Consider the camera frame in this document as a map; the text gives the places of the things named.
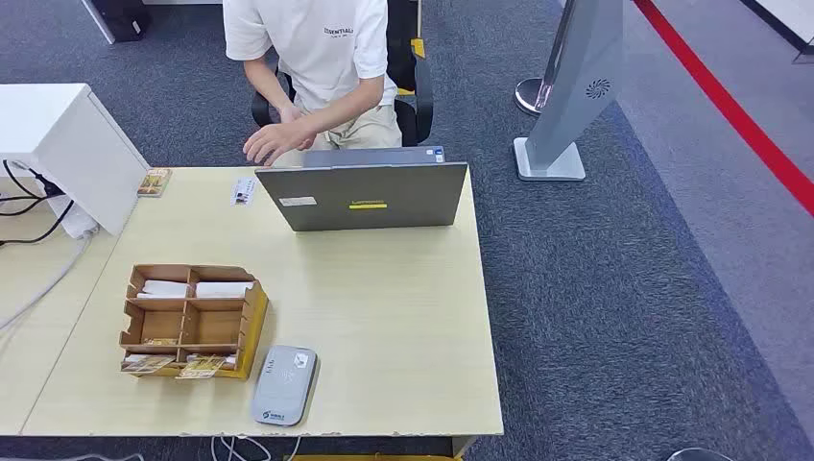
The person's right hand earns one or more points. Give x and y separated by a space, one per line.
291 115

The person's left hand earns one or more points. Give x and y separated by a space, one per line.
276 141

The white ID card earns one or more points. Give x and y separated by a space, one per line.
243 191

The person's right forearm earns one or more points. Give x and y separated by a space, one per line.
264 83

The person's left forearm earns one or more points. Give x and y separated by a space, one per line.
350 103

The seated person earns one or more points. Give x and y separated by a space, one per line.
318 57

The gold key card stack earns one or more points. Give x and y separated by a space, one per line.
154 182

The wooden card organizer box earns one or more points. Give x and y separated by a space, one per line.
213 327

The grey card reader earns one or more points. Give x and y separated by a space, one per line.
284 385

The grey laptop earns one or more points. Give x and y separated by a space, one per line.
369 194

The black office chair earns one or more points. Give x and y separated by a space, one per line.
421 95

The white envelope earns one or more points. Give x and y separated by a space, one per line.
223 289
163 289

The black computer tower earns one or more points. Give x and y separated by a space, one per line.
124 18

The white cabinet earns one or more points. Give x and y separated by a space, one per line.
83 159

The white power strip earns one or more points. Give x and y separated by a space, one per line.
75 221

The grey kiosk stand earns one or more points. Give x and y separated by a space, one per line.
572 83

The white counter dark edge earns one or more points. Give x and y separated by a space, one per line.
785 16

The chrome round base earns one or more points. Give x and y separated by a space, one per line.
699 455

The chrome stanchion post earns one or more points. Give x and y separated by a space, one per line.
529 97

